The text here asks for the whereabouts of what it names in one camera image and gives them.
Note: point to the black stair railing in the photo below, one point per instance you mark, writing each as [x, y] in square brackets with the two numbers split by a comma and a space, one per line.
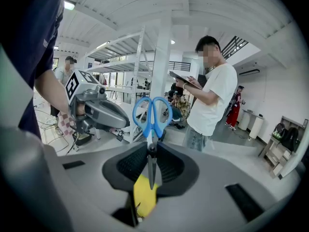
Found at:
[234, 46]

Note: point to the person's left hand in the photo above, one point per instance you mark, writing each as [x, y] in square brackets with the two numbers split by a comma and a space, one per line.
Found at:
[81, 110]

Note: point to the person's left forearm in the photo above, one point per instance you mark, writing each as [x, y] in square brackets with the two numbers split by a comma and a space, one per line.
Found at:
[51, 91]

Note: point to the black balcony railing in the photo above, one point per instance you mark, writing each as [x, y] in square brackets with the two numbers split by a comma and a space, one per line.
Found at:
[179, 65]

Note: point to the white cylindrical bin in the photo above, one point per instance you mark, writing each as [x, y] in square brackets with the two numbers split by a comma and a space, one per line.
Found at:
[244, 120]
[256, 128]

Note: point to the ceiling light panel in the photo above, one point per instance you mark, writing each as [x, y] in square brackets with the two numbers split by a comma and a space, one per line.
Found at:
[69, 5]

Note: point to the white metal shelf rack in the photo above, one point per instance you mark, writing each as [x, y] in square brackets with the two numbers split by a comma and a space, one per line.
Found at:
[136, 66]

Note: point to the pink checkered cloth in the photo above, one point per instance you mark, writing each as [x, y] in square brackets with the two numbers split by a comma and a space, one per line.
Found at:
[64, 124]

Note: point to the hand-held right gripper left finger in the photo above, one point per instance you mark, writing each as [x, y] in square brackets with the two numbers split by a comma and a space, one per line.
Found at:
[125, 164]

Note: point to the green and black backpack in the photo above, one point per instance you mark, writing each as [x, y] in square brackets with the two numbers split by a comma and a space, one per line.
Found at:
[278, 131]

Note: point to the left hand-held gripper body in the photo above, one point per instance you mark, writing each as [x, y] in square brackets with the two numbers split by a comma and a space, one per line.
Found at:
[106, 112]

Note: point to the grey wooden shelf unit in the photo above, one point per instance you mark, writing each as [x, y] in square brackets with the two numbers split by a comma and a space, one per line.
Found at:
[277, 153]

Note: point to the grey tablet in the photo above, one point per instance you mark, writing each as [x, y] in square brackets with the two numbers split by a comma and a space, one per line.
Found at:
[184, 79]

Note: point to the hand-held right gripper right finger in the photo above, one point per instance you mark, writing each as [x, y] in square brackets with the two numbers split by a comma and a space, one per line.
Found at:
[177, 169]

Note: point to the person's dark blue shirt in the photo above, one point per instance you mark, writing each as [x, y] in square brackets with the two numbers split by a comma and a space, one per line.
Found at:
[31, 45]

